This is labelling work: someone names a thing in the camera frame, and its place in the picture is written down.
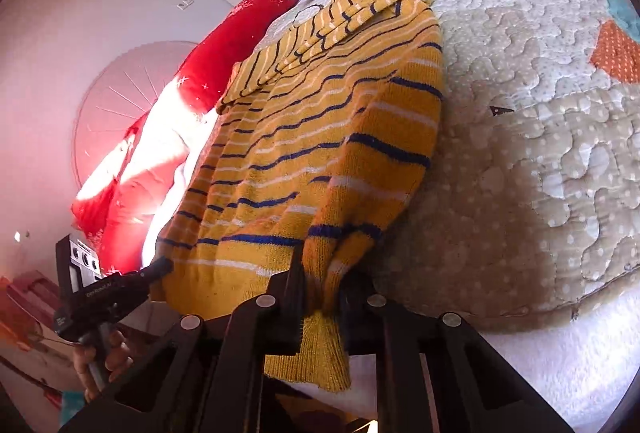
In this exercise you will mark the patterned quilted bedspread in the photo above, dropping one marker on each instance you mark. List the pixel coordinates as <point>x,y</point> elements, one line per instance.
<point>525,128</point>

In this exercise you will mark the person's left hand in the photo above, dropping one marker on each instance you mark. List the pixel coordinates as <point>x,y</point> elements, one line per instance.
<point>112,355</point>

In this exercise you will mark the red blanket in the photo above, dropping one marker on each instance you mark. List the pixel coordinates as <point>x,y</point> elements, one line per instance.
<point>150,148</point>

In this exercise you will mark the round wall decoration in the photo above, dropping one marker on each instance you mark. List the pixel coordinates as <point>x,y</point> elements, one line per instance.
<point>112,103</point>

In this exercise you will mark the yellow striped knit sweater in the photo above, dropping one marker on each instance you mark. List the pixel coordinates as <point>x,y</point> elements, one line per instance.
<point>320,153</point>

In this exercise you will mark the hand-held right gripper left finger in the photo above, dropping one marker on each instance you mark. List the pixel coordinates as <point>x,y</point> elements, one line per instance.
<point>289,308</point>

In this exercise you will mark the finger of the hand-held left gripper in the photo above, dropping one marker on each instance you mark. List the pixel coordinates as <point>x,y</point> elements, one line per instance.
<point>156,269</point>

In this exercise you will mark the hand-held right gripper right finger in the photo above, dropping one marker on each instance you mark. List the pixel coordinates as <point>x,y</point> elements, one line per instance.
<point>356,300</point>

